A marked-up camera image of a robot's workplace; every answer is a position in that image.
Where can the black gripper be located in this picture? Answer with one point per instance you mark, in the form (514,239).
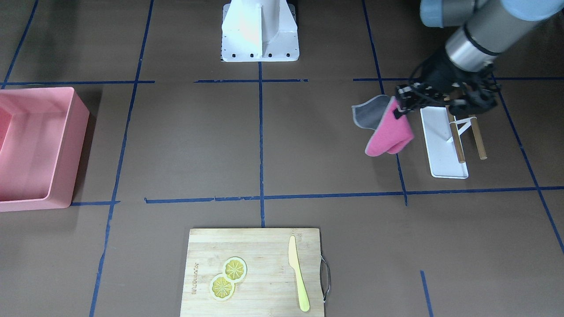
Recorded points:
(438,73)

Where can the pink and grey cloth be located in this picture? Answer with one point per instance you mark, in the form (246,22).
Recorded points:
(390,134)

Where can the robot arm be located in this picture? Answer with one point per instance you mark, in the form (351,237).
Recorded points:
(491,29)

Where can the white towel rack stand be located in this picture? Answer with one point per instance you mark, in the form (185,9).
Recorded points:
(442,133)

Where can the yellow plastic knife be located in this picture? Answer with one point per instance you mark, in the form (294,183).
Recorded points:
(293,259)

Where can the wooden cutting board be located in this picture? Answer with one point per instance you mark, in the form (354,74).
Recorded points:
(269,288)

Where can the upper lemon slice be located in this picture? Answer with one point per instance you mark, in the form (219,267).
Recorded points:
(234,269)

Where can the lemon slice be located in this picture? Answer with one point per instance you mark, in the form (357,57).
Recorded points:
(221,289)
(234,269)

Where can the lower lemon slice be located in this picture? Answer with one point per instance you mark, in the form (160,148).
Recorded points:
(221,289)

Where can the pink plastic bin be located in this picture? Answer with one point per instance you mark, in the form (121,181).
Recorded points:
(42,134)

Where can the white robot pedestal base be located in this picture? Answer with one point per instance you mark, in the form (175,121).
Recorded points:
(259,31)

